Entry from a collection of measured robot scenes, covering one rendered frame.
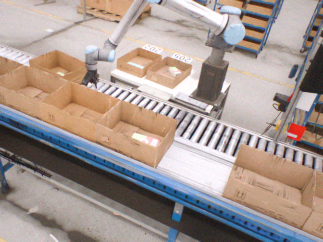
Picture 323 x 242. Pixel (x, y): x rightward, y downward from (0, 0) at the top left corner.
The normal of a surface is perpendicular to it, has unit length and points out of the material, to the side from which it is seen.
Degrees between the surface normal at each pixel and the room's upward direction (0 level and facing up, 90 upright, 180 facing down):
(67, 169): 0
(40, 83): 90
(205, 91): 90
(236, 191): 90
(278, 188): 2
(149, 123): 89
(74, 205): 0
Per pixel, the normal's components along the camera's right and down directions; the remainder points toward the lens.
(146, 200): 0.11, -0.79
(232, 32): 0.08, 0.68
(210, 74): -0.47, 0.49
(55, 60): 0.83, 0.40
